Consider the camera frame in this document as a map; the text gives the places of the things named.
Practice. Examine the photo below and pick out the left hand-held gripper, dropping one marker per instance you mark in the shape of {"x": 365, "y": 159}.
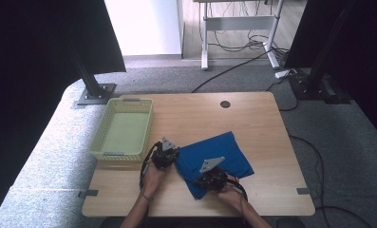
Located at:
{"x": 164, "y": 158}

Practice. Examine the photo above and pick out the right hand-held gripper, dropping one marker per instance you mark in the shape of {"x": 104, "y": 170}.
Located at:
{"x": 213, "y": 181}

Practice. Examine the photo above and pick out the blue t-shirt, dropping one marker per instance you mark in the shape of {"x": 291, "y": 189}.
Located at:
{"x": 230, "y": 155}

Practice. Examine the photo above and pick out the pale green plastic basket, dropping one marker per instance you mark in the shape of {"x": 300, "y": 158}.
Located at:
{"x": 126, "y": 133}

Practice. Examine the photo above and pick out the person's left hand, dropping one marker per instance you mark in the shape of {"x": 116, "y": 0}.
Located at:
{"x": 154, "y": 180}

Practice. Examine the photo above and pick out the person's right hand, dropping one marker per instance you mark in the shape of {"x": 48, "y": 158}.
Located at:
{"x": 233, "y": 198}

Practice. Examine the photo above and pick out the person's dark clothing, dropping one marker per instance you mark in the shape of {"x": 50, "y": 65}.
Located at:
{"x": 192, "y": 223}

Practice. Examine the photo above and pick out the dark round table grommet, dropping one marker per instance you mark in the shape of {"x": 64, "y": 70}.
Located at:
{"x": 225, "y": 104}

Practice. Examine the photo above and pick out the grey tape strip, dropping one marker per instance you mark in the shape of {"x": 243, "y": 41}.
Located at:
{"x": 89, "y": 193}
{"x": 303, "y": 191}

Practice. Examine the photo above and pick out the black stand with grey base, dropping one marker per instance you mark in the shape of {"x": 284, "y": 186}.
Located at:
{"x": 92, "y": 87}

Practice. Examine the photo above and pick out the white power strip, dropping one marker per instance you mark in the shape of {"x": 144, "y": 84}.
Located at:
{"x": 282, "y": 74}

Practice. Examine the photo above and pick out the white desk frame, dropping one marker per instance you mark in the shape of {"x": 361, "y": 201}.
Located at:
{"x": 240, "y": 22}

